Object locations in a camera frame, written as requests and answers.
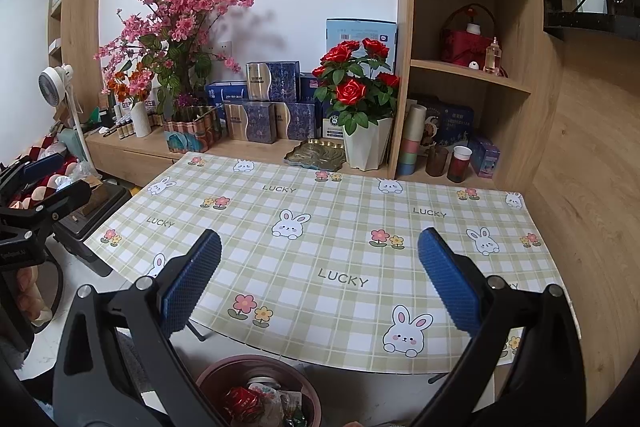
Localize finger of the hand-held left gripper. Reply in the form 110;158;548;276
22;181;93;224
5;154;67;188

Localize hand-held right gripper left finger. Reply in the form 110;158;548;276
52;229;223;427

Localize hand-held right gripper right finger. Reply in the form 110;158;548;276
417;227;588;427

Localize pink trash bin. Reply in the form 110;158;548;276
195;354;323;427

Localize person's left hand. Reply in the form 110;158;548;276
14;264;55;327

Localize red white checked cloth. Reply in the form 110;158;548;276
15;134;88;212

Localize black plastic case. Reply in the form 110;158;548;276
52;184;133;278

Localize white standing fan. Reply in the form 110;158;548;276
39;64;91;162

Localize row of small brown bottles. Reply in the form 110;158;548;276
102;104;136;140

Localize orange flowers in white vase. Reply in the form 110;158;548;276
105;67;153;138

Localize cup of dark red drink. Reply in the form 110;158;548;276
446;146;472;184

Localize brown glass tumbler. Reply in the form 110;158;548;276
426;144;449;178

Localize small purple box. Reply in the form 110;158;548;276
468;136;501;178

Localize teal patterned dish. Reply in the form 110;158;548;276
165;130;207;152

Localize green checked rabbit tablecloth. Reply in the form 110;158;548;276
84;151;583;375

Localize striped planter basket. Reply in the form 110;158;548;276
162;94;221;152

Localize stack of coloured paper cups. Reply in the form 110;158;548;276
397;103;427;176

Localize red rose plant white pot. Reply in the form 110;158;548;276
311;38;401;171

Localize dark blue picture box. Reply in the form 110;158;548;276
407;94;475;158

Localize blue and gold gift box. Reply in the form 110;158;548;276
274;102;317;141
223;102;277;144
246;61;301;102

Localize flat blue carton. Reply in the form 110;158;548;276
205;82;248;108

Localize white and blue small box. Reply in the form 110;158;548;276
322;114;347;140

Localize pink blossom artificial tree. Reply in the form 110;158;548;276
94;0;256;122

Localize plain blue carton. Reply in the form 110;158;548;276
299;74;321;104

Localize red gift basket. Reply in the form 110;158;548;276
440;4;496;65

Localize light blue box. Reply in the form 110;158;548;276
326;18;398;72

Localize black stone ledge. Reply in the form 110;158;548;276
542;9;640;40

